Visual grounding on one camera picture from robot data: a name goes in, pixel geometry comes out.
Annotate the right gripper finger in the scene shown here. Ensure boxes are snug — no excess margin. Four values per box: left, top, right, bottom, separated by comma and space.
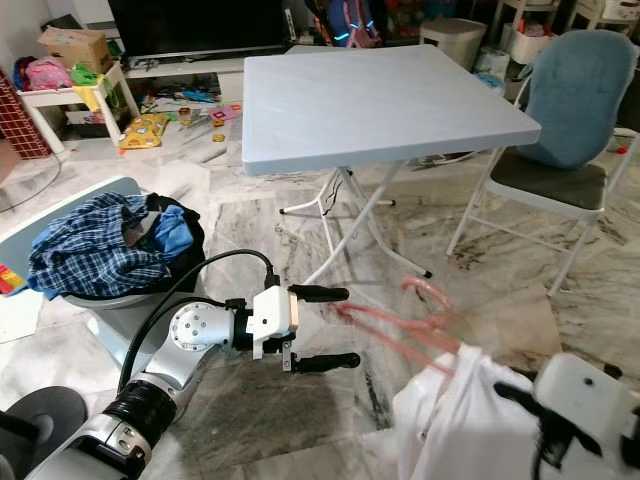
493, 381, 561, 423

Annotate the white shirt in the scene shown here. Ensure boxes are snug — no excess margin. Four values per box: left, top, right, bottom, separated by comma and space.
390, 340, 576, 480

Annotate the pink clothes hanger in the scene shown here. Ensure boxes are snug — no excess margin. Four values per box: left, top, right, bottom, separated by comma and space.
335, 277, 461, 377

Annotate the blue plaid shirt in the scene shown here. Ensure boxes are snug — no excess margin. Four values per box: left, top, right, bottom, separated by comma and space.
27, 193, 176, 301

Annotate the black floor fan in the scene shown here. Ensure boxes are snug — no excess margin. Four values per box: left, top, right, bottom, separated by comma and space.
0, 385, 67, 480

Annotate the white paper sheet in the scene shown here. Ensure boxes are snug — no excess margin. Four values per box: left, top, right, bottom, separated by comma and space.
0, 290, 47, 346

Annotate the red toy truck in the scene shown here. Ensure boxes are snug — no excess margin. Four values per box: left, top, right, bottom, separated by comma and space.
0, 262, 27, 297

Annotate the blue garment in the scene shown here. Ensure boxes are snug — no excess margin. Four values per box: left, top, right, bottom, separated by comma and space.
155, 210, 197, 264

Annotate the light blue folding table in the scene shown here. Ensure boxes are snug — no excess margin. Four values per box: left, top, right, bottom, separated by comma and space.
240, 45, 543, 286

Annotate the pink floor toy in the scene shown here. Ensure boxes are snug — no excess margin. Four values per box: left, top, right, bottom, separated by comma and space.
205, 105, 241, 127

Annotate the light blue kids chair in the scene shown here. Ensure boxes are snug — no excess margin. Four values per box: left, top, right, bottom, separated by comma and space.
0, 177, 206, 346

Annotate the yellow floor toy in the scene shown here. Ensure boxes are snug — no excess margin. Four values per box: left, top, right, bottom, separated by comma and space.
118, 113, 173, 152

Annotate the white television stand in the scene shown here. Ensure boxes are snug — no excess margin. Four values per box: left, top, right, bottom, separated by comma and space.
120, 55, 261, 103

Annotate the blue pink backpack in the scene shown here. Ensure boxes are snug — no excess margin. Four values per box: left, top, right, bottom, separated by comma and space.
325, 0, 386, 49

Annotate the grey woven laundry basket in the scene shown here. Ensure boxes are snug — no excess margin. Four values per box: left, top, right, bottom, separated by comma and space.
420, 17, 488, 69

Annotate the black flat television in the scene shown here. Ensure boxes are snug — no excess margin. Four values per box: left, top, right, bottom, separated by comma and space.
108, 0, 291, 57

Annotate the yellow cloth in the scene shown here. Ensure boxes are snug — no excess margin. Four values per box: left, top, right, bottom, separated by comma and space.
75, 85, 107, 114

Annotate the blue chair cover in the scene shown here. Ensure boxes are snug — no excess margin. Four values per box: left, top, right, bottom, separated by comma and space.
523, 29, 640, 169

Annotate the green toy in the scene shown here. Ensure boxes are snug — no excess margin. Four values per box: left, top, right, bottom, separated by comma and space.
70, 63, 103, 89

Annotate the white kids table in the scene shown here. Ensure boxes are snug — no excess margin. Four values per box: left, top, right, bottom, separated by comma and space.
15, 65, 141, 161

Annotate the white storage basket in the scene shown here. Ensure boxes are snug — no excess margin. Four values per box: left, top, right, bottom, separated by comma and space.
508, 25, 561, 64

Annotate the white storage rack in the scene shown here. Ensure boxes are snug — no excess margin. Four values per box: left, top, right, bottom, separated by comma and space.
498, 0, 563, 67
568, 0, 640, 33

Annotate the pink kids bag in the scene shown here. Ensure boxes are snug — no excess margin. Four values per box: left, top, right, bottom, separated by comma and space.
20, 57, 73, 93

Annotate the cardboard box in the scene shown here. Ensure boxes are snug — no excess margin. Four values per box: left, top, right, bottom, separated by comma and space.
40, 27, 113, 74

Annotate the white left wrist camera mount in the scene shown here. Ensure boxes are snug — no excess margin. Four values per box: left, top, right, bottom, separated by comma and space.
248, 285, 302, 359

